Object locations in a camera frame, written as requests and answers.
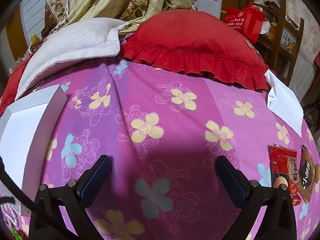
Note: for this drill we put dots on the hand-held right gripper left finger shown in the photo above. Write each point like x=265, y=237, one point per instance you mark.
x=96, y=177

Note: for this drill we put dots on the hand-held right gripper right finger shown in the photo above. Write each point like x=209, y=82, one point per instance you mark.
x=230, y=180

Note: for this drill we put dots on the white cardboard box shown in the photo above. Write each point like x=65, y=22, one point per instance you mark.
x=20, y=130

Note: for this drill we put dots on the red snack packet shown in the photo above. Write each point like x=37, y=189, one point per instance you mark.
x=282, y=165

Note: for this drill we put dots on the purple floral bed sheet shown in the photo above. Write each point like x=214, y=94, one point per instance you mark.
x=175, y=135

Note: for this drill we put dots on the brown snack packet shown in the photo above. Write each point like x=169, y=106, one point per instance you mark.
x=307, y=175

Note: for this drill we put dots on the white paper envelope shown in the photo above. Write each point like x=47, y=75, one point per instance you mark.
x=285, y=105

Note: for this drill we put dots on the red ruffled pillow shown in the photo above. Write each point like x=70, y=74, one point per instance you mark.
x=10, y=90
x=195, y=37

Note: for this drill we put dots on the white towel-covered pillow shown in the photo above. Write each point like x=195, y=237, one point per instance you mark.
x=75, y=42

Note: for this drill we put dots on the wooden chair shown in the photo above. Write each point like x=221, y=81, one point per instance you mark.
x=282, y=35

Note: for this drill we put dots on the red shopping bag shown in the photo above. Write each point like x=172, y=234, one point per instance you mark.
x=245, y=20

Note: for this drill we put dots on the beige rose-print quilt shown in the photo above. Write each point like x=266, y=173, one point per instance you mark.
x=100, y=0

